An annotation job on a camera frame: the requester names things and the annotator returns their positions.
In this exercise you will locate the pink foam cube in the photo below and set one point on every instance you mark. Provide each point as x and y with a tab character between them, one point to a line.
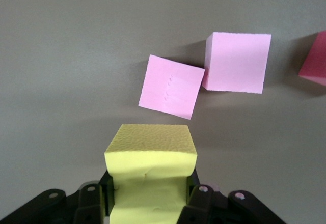
237	63
158	86

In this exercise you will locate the yellow foam cube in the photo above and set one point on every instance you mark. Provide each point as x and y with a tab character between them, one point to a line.
150	163

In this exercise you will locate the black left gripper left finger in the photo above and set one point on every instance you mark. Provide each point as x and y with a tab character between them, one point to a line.
89	203

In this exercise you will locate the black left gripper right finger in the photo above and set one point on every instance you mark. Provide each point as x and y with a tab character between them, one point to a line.
201	203

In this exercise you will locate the red foam cube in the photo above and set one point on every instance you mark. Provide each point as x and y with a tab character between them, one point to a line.
315	61

